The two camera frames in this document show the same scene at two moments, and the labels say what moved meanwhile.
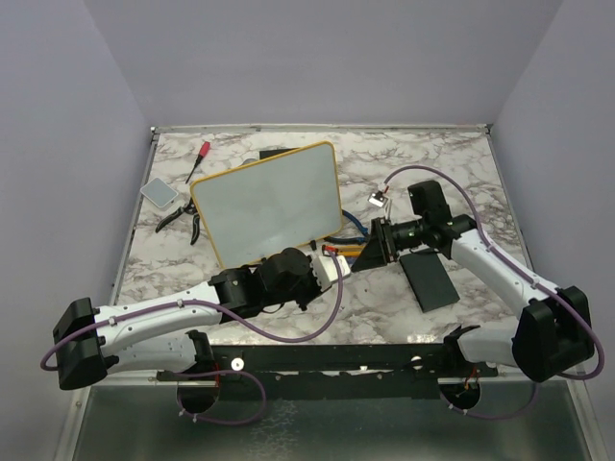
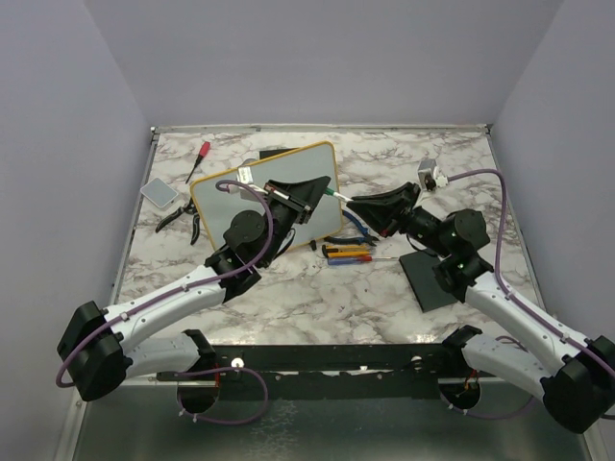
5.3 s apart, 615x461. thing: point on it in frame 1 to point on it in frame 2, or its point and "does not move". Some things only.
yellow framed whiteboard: [259, 209] does not move
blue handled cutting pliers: [351, 240] does not move
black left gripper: [315, 289] to [300, 198]
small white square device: [159, 192] does not move
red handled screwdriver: [204, 151] does not move
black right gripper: [378, 251] to [383, 211]
